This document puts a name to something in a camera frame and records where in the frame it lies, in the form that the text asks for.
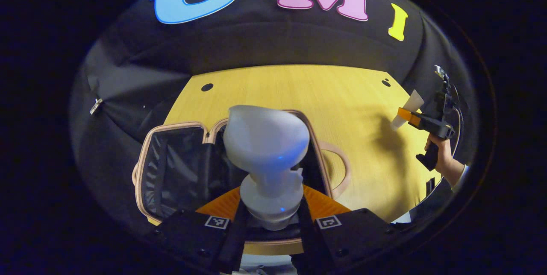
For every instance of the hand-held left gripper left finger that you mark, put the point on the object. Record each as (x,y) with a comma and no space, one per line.
(233,245)

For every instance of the white pump bottle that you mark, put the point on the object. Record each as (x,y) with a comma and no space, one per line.
(265,138)

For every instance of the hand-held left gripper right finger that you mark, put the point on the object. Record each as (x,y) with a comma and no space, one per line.
(314,245)

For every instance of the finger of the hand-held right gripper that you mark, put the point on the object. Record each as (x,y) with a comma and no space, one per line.
(429,126)

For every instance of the silver clip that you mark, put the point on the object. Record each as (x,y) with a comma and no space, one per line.
(95,105)

